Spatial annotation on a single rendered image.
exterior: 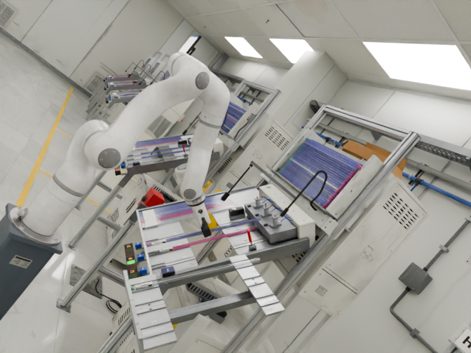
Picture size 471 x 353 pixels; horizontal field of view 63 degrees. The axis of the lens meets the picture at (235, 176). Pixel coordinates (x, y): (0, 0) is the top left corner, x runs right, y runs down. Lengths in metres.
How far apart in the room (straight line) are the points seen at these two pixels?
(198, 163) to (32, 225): 0.59
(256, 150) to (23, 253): 2.11
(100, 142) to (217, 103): 0.44
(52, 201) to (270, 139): 2.12
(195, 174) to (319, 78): 3.96
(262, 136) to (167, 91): 1.89
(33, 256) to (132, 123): 0.55
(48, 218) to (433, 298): 2.56
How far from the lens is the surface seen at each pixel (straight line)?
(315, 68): 5.22
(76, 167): 1.39
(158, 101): 1.33
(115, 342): 1.77
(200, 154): 1.49
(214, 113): 1.45
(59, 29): 10.20
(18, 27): 10.29
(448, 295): 3.12
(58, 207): 1.40
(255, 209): 1.96
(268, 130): 3.14
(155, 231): 2.01
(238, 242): 1.81
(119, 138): 1.30
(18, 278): 1.52
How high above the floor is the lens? 1.35
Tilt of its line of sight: 3 degrees down
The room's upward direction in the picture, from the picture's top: 40 degrees clockwise
